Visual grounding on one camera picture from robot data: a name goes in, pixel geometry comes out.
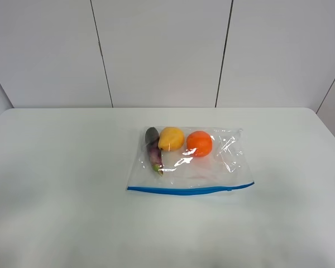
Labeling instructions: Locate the clear zip bag blue zipper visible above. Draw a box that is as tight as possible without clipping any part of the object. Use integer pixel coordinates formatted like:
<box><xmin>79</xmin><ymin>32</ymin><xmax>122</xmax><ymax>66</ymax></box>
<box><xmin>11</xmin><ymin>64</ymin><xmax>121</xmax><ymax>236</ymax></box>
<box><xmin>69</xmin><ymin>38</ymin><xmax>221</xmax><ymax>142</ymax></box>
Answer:
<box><xmin>127</xmin><ymin>127</ymin><xmax>254</xmax><ymax>195</ymax></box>

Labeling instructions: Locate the purple eggplant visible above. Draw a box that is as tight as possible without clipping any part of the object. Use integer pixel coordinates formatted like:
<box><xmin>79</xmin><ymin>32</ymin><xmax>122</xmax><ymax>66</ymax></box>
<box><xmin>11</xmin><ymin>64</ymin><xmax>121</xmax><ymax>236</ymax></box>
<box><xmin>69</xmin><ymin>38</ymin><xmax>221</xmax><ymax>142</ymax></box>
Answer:
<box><xmin>145</xmin><ymin>127</ymin><xmax>163</xmax><ymax>176</ymax></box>

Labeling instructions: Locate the orange fruit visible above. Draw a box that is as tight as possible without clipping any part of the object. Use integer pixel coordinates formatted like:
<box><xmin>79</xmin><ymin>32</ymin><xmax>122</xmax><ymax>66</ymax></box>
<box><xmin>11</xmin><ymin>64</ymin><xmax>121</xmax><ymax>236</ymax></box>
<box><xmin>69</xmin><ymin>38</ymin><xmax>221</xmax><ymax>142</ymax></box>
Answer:
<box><xmin>186</xmin><ymin>131</ymin><xmax>213</xmax><ymax>157</ymax></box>

